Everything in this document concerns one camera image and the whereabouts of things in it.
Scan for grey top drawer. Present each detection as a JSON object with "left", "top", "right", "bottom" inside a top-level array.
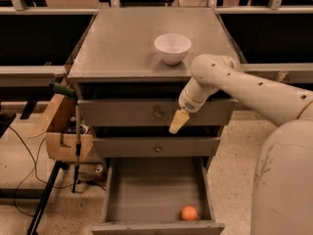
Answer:
[{"left": 78, "top": 99, "right": 235, "bottom": 126}]

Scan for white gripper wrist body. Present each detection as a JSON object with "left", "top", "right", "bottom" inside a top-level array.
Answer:
[{"left": 178, "top": 89, "right": 204, "bottom": 114}]

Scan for grey bottom drawer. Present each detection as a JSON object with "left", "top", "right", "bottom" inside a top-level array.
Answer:
[{"left": 91, "top": 157, "right": 225, "bottom": 235}]

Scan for metal railing frame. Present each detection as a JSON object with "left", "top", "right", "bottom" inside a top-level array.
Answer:
[{"left": 0, "top": 0, "right": 313, "bottom": 86}]

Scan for black floor cable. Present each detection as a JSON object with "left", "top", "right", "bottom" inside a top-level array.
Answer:
[{"left": 6, "top": 125, "right": 74, "bottom": 217}]

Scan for white ceramic bowl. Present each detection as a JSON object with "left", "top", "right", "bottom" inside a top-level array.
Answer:
[{"left": 155, "top": 33, "right": 192, "bottom": 65}]

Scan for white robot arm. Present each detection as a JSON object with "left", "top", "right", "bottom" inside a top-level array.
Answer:
[{"left": 169, "top": 54, "right": 313, "bottom": 235}]

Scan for grey drawer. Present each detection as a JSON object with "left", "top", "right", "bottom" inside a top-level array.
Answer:
[
  {"left": 78, "top": 99, "right": 235, "bottom": 126},
  {"left": 91, "top": 157, "right": 225, "bottom": 235},
  {"left": 93, "top": 137, "right": 220, "bottom": 158}
]

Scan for black tripod leg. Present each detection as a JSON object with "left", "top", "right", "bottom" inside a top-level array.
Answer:
[{"left": 26, "top": 161, "right": 67, "bottom": 235}]

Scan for green handled pole tool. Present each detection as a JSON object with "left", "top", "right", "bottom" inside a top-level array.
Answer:
[{"left": 49, "top": 82, "right": 81, "bottom": 193}]

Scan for grey middle drawer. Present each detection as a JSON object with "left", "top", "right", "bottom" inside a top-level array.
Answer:
[{"left": 93, "top": 137, "right": 220, "bottom": 158}]

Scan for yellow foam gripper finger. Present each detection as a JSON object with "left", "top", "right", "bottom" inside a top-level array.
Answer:
[{"left": 169, "top": 109, "right": 190, "bottom": 134}]

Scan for orange ball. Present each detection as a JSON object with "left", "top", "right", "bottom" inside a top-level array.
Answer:
[{"left": 181, "top": 206, "right": 198, "bottom": 221}]

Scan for grey metal drawer cabinet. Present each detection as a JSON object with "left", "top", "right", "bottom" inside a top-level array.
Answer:
[{"left": 67, "top": 6, "right": 246, "bottom": 168}]

